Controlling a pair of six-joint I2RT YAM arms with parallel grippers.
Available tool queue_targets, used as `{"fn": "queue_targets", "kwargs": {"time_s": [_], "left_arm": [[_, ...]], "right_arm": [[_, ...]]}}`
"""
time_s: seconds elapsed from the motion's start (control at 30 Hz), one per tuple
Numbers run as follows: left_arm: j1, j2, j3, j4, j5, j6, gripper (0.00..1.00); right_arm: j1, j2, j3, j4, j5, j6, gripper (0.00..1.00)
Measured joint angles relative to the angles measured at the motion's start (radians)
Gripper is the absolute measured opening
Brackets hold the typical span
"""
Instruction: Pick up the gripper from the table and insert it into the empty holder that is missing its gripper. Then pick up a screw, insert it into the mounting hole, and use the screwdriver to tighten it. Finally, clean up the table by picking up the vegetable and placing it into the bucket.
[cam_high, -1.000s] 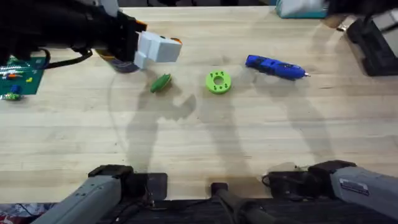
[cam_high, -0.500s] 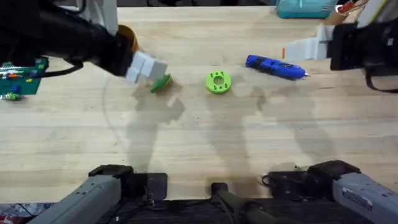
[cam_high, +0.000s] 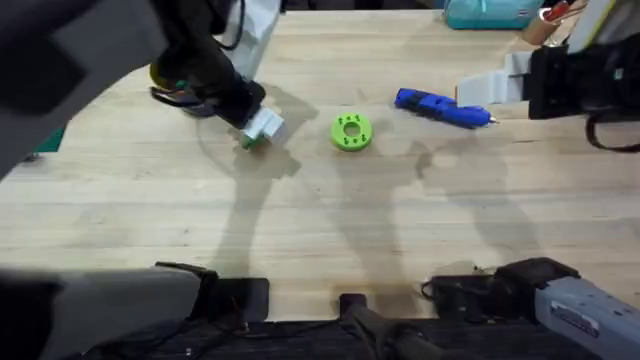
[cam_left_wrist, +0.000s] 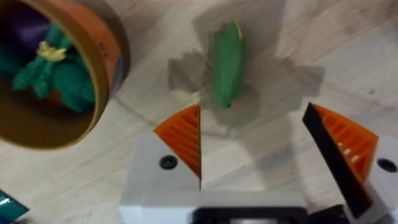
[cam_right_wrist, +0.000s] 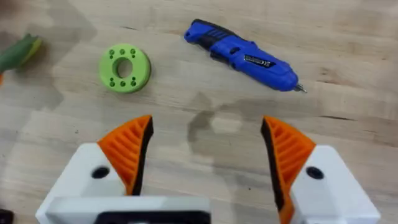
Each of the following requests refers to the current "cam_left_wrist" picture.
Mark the left gripper white and orange left finger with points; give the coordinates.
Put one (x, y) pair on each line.
(174, 146)

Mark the left gripper white and orange right finger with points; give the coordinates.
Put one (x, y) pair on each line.
(348, 146)

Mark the green toy corn cob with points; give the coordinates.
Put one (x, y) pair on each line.
(227, 65)

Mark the orange tub with toys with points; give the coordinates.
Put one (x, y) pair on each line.
(53, 71)

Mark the teal flat object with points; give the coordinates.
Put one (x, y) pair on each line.
(10, 208)

